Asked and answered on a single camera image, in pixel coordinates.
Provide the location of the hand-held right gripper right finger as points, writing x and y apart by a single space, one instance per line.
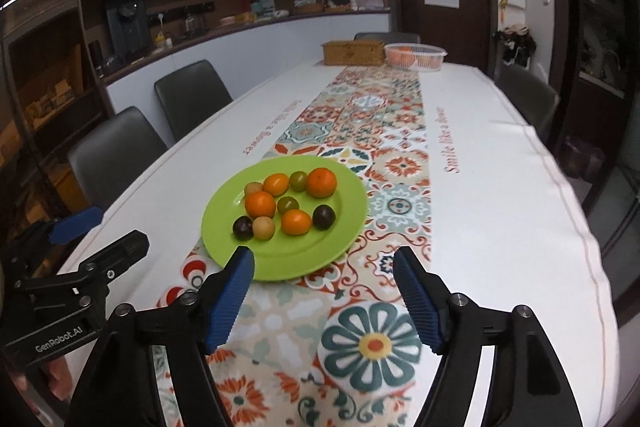
417 302

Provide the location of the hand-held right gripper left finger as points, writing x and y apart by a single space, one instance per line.
227 302

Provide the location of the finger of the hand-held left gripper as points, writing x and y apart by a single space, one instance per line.
125 249
75 223

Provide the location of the dark purple plum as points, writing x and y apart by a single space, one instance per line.
243 228
323 217

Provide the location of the tan longan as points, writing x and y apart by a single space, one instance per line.
263 228
253 188

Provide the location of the green plate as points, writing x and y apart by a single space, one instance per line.
300 257

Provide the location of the green tomato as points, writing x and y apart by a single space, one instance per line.
299 181
287 204

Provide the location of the large orange mandarin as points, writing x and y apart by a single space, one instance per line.
321 182

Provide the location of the person's left hand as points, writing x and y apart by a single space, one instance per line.
55 372

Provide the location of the grey dining chair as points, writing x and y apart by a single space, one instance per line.
387 38
112 152
192 97
527 94

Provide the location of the white patterned tablecloth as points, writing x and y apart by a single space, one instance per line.
500 207

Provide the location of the small orange mandarin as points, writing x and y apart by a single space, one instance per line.
276 185

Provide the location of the grey trash bin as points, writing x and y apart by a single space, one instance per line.
582 157

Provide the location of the clear plastic container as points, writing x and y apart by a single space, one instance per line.
415 57

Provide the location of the woven wooden box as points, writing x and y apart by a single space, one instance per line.
352 53

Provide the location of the white sideboard counter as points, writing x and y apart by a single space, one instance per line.
280 42

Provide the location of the black and beige bag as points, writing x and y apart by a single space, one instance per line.
515 42

